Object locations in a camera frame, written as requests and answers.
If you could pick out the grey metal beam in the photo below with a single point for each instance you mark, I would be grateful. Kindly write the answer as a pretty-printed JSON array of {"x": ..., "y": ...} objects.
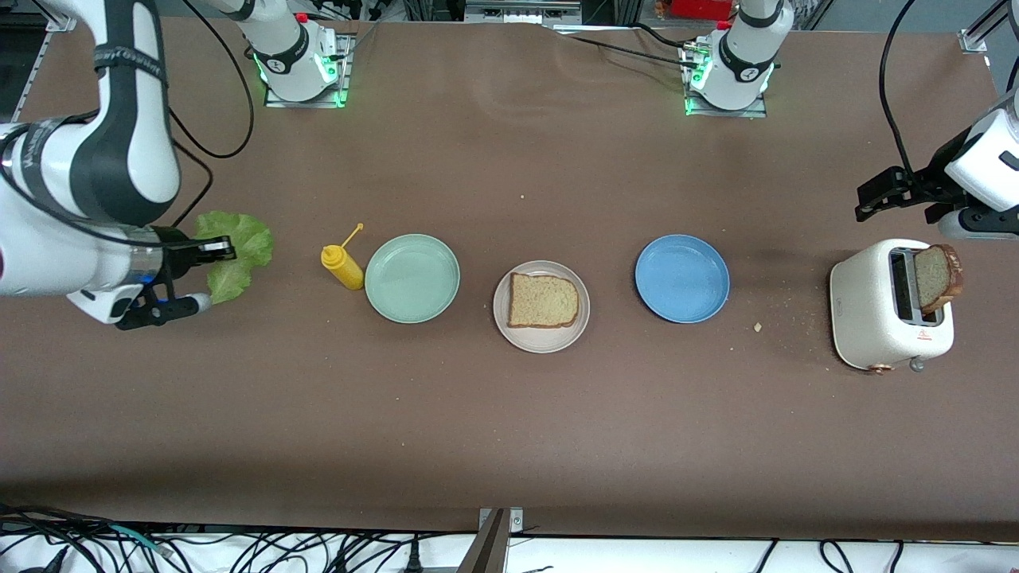
[{"x": 487, "y": 553}]

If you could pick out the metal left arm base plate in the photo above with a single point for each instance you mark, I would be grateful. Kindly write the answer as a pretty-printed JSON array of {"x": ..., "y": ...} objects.
[{"x": 760, "y": 111}]

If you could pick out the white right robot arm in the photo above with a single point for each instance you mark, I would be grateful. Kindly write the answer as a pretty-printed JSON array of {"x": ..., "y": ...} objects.
[{"x": 64, "y": 159}]

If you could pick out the green lettuce leaf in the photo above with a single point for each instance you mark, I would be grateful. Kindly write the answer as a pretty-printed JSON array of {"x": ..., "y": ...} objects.
[{"x": 243, "y": 239}]

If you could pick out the yellow mustard squeeze bottle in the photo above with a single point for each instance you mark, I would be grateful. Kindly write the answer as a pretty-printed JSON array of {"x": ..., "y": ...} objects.
[{"x": 344, "y": 269}]

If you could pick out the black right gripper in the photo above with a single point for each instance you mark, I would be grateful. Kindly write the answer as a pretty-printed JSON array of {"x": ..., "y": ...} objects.
[{"x": 170, "y": 248}]

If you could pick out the aluminium frame profile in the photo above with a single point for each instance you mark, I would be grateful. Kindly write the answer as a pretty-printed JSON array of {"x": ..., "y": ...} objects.
[
  {"x": 56, "y": 20},
  {"x": 987, "y": 28}
]

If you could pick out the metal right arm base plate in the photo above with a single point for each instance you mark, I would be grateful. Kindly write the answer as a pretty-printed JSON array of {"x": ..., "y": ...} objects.
[{"x": 344, "y": 79}]

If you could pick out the small metal bracket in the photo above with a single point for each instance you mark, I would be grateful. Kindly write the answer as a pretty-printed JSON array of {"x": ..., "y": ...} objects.
[{"x": 516, "y": 521}]

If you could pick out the red box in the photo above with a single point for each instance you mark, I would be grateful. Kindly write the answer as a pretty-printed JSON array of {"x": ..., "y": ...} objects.
[{"x": 700, "y": 8}]

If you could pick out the blue plate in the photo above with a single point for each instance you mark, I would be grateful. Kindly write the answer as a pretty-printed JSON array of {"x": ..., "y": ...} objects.
[{"x": 682, "y": 278}]

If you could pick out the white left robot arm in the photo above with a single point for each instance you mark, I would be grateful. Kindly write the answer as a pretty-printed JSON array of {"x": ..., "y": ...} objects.
[{"x": 740, "y": 72}]

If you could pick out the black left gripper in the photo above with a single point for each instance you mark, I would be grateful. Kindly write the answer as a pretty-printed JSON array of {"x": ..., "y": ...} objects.
[{"x": 926, "y": 185}]

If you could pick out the beige plate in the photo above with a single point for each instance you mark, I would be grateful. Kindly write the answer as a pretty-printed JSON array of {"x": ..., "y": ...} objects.
[{"x": 543, "y": 338}]

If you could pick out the mint green plate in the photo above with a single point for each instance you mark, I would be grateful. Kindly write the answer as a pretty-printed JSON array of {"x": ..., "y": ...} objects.
[{"x": 412, "y": 278}]

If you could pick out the black power plug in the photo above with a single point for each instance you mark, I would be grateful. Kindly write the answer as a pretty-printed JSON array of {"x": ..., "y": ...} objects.
[{"x": 413, "y": 561}]

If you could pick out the white toaster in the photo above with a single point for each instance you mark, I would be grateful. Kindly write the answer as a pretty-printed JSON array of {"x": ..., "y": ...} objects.
[{"x": 868, "y": 318}]

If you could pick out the brown bread slice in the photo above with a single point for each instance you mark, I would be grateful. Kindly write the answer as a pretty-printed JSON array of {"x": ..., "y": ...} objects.
[
  {"x": 938, "y": 277},
  {"x": 543, "y": 301}
]

